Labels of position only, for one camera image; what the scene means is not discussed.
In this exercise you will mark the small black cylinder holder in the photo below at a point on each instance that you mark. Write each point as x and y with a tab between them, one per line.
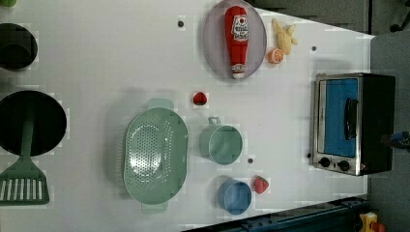
18	47

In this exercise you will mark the green oval colander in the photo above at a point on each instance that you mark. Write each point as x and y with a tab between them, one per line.
155	159

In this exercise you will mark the blue cup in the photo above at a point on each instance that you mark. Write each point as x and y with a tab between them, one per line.
234	196

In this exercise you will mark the yellow banana toy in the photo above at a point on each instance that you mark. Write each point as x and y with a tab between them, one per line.
285	39

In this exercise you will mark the blue metal frame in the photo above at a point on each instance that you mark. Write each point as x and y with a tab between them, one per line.
334	216

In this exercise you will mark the yellow orange object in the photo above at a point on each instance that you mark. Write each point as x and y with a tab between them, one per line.
371	224

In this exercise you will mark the green mug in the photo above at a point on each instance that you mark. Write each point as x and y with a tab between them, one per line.
220	143

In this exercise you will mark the green slotted spatula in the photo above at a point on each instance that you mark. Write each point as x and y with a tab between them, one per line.
23	183

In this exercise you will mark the grey round plate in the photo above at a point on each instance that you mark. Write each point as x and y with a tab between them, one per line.
214	41

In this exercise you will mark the black toaster oven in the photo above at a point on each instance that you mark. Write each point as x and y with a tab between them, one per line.
352	112

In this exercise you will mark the red ketchup bottle toy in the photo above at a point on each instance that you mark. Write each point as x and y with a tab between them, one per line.
236	28

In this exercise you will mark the dark red strawberry toy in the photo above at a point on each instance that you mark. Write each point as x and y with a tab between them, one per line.
199	99

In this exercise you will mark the orange slice toy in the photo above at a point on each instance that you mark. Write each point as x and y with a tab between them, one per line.
275	56

